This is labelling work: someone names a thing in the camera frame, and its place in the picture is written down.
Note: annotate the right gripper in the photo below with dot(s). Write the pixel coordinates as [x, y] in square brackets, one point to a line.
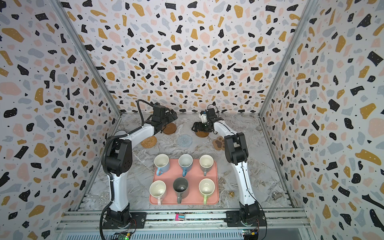
[199, 126]

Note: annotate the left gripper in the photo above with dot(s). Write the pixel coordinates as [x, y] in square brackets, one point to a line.
[169, 114]

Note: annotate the brown wooden coaster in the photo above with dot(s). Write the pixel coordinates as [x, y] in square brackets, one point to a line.
[170, 129]
[201, 134]

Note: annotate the paw print wooden coaster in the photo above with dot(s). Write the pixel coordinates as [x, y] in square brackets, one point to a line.
[219, 144]

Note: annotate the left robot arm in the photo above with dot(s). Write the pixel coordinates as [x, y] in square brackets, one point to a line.
[117, 159]

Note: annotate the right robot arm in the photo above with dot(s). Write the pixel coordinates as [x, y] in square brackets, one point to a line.
[237, 154]

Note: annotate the light blue round coaster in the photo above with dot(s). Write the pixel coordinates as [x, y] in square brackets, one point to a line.
[185, 141]

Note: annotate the woven rattan coaster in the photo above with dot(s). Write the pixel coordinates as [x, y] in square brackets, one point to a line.
[149, 142]

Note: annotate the light blue mug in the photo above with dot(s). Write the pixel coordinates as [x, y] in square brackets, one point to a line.
[186, 163]

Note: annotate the pink silicone tray mat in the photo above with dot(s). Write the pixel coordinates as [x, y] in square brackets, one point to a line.
[194, 176]

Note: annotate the dark grey mug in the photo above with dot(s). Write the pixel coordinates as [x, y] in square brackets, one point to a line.
[181, 187]

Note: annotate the white mug grey handle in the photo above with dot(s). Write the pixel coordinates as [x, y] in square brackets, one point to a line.
[206, 163]

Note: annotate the white mug blue handle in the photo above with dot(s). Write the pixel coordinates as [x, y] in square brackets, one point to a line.
[162, 163]

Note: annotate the white mug green handle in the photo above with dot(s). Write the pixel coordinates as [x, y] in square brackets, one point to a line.
[206, 188]

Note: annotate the white mug pink handle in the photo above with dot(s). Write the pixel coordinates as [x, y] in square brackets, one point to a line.
[158, 190]

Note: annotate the aluminium front rail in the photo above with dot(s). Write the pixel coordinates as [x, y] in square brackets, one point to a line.
[218, 224]

